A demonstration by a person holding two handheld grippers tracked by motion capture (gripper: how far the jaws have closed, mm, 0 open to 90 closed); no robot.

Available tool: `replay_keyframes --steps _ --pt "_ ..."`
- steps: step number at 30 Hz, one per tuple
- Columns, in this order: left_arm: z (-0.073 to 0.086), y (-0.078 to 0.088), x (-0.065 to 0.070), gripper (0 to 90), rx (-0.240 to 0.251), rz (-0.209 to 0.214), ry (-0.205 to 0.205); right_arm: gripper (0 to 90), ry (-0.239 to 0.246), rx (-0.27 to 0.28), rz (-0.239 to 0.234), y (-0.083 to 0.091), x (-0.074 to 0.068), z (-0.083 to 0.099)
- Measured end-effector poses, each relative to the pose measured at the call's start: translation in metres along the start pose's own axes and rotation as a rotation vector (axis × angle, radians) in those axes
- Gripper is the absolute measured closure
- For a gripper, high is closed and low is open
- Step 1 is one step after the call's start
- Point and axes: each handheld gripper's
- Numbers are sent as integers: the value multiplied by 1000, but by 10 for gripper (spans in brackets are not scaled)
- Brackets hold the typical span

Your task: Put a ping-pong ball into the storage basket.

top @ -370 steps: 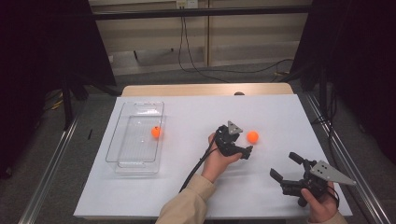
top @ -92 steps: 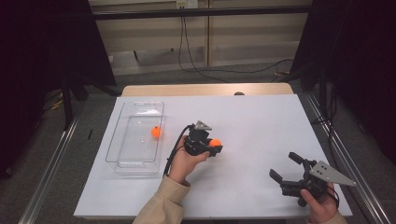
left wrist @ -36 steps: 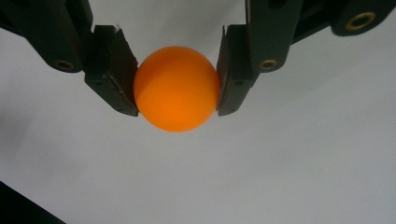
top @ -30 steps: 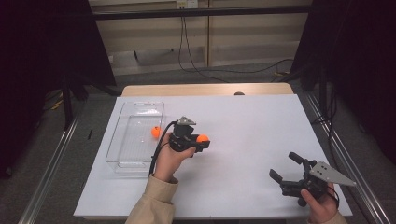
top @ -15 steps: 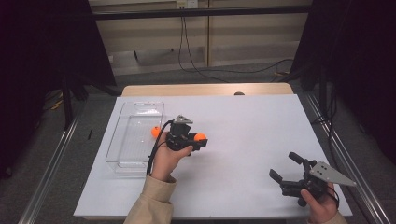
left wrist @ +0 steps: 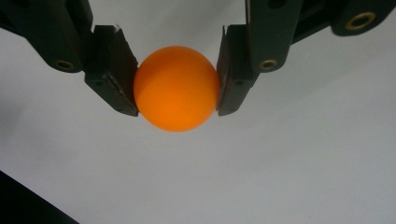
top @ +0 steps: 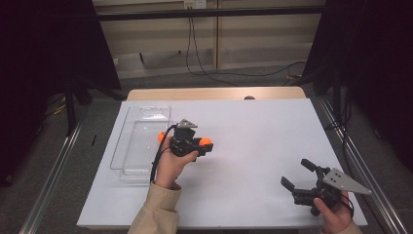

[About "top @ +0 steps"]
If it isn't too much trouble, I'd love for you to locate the person's left hand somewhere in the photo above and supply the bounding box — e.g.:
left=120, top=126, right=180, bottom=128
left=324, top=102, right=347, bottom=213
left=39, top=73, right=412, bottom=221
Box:
left=154, top=136, right=200, bottom=191

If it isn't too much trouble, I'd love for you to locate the clear plastic box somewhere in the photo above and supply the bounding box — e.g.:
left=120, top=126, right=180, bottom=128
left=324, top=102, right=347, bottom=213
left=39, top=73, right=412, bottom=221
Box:
left=109, top=104, right=174, bottom=187

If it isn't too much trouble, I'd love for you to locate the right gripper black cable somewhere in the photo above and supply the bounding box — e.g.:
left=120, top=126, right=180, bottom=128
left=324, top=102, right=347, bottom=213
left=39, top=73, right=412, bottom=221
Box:
left=340, top=193, right=356, bottom=218

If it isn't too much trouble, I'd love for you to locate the black metal stand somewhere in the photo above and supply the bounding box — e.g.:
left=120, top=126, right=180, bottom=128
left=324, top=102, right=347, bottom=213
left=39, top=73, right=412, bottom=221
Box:
left=62, top=77, right=128, bottom=137
left=291, top=64, right=346, bottom=131

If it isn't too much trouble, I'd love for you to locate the yellow cable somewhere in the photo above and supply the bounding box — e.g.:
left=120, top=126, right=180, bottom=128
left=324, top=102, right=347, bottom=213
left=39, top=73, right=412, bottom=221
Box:
left=48, top=94, right=67, bottom=116

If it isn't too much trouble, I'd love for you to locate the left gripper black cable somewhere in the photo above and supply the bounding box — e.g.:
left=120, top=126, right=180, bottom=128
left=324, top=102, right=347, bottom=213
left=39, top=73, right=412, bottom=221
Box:
left=149, top=124, right=179, bottom=183

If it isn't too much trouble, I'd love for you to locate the black curtain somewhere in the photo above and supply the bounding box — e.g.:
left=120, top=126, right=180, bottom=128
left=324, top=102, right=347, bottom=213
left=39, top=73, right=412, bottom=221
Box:
left=303, top=0, right=413, bottom=170
left=0, top=0, right=123, bottom=186

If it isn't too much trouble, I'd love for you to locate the light wooden table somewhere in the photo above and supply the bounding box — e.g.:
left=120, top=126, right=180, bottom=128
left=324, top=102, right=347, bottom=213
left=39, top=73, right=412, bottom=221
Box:
left=126, top=86, right=307, bottom=101

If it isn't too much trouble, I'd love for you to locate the person's right hand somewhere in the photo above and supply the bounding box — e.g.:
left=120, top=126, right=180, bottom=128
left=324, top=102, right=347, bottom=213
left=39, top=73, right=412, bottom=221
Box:
left=313, top=190, right=355, bottom=234

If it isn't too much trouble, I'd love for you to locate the black power cable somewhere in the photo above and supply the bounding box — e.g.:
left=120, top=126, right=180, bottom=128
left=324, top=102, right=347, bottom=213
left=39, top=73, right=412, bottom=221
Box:
left=185, top=18, right=242, bottom=88
left=190, top=18, right=308, bottom=78

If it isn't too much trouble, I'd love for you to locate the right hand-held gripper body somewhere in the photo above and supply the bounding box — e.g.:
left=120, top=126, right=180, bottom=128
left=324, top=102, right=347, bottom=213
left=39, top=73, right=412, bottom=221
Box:
left=291, top=166, right=373, bottom=217

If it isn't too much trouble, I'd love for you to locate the black horizontal bar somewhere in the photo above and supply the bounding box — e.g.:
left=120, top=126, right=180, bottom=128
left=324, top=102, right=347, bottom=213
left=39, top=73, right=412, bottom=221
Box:
left=95, top=4, right=327, bottom=22

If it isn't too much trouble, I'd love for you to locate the aluminium rail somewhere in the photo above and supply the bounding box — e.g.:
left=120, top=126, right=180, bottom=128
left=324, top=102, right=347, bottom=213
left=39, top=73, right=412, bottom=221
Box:
left=316, top=97, right=408, bottom=234
left=19, top=110, right=87, bottom=234

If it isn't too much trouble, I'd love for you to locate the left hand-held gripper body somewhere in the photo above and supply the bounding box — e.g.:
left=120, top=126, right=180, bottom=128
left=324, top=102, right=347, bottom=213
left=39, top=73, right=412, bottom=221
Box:
left=169, top=118, right=201, bottom=158

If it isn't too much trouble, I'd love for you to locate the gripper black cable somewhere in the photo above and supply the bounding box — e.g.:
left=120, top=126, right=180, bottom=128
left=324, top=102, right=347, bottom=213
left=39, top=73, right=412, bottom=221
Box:
left=149, top=124, right=179, bottom=183
left=340, top=193, right=356, bottom=218

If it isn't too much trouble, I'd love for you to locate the white wall socket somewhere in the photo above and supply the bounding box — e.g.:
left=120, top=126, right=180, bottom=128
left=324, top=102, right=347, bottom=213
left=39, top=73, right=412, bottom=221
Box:
left=183, top=0, right=207, bottom=10

